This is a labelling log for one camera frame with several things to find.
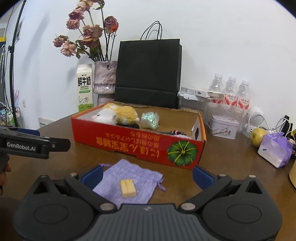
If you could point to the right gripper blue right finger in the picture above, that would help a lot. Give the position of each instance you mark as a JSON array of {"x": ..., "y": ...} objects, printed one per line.
[{"x": 213, "y": 187}]

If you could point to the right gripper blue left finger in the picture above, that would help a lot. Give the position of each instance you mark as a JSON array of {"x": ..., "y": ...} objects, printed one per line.
[{"x": 82, "y": 186}]

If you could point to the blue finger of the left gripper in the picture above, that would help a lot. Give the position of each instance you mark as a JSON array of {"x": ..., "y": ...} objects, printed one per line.
[{"x": 26, "y": 131}]

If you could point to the purple knitted drawstring bag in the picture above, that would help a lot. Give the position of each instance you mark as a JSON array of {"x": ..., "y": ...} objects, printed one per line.
[{"x": 145, "y": 181}]

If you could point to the small beige soap block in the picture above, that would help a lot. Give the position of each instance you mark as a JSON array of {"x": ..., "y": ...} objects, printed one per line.
[{"x": 128, "y": 188}]

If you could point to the yellow white plush toy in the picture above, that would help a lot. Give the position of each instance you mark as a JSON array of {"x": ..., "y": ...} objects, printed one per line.
[{"x": 113, "y": 114}]

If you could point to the iridescent clear plastic ball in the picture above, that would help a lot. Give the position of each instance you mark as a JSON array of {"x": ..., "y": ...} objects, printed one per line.
[{"x": 150, "y": 120}]

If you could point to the lilac fluffy towel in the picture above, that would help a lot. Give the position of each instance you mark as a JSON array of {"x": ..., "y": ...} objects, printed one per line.
[{"x": 183, "y": 136}]

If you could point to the navy blue pouch case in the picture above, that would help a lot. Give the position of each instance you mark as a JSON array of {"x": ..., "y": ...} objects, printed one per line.
[{"x": 134, "y": 126}]

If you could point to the person left hand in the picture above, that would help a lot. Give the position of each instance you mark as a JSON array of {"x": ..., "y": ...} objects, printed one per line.
[{"x": 5, "y": 167}]

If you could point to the small white tin box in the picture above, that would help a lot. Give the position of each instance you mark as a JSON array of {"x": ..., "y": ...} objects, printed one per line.
[{"x": 222, "y": 126}]

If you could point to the red cardboard pumpkin box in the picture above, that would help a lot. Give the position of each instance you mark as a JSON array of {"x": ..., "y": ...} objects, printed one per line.
[{"x": 159, "y": 146}]

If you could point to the yellow green apple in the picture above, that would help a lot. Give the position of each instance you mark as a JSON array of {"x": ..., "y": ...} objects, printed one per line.
[{"x": 256, "y": 136}]

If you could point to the clear plastic food container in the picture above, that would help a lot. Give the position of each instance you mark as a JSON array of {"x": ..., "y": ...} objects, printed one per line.
[{"x": 189, "y": 102}]

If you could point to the white green milk carton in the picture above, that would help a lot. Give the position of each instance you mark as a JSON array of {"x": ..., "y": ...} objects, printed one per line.
[{"x": 84, "y": 80}]

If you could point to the purple white gift bag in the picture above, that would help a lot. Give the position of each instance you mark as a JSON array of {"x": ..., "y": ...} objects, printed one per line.
[{"x": 275, "y": 149}]

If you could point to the middle clear water bottle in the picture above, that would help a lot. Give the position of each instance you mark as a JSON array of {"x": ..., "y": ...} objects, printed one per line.
[{"x": 230, "y": 90}]

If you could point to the clear water bottle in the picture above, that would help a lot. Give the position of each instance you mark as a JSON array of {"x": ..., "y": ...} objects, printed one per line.
[
  {"x": 243, "y": 94},
  {"x": 216, "y": 89},
  {"x": 230, "y": 90}
]

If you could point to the small white desk fan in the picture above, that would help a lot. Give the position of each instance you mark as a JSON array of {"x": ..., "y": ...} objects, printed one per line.
[{"x": 255, "y": 118}]

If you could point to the flat white carton box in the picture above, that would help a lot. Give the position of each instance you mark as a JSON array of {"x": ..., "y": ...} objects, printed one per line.
[{"x": 199, "y": 95}]

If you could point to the black studio light stand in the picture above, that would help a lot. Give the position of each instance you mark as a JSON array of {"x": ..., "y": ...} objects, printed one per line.
[{"x": 8, "y": 63}]

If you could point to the yellow thermos jug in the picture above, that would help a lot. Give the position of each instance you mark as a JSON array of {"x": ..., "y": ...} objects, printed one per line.
[{"x": 292, "y": 175}]

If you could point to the right clear water bottle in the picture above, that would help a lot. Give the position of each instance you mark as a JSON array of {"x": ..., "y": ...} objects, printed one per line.
[{"x": 243, "y": 94}]

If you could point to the left clear water bottle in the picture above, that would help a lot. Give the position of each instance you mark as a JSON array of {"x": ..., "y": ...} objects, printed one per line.
[{"x": 216, "y": 89}]

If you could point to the dried pink rose bouquet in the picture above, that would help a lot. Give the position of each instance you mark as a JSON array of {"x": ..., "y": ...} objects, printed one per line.
[{"x": 97, "y": 33}]

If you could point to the black paper shopping bag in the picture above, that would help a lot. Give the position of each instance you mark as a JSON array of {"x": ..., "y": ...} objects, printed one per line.
[{"x": 149, "y": 70}]

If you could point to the white wall socket plate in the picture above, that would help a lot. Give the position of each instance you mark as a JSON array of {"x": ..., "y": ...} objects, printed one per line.
[{"x": 44, "y": 122}]

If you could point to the wire rack with items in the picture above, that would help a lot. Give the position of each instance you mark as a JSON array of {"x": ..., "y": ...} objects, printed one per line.
[{"x": 7, "y": 116}]

